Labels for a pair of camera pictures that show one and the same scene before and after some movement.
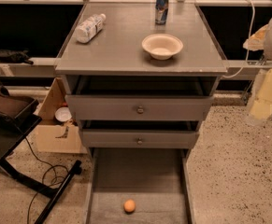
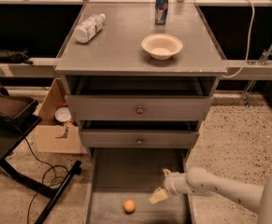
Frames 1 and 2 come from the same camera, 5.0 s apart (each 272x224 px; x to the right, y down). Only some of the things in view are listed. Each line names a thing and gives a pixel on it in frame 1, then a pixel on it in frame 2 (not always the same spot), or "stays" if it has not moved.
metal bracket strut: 244,98 stays
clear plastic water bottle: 89,28 stays
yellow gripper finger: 256,42 to 175,183
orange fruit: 129,206 stays
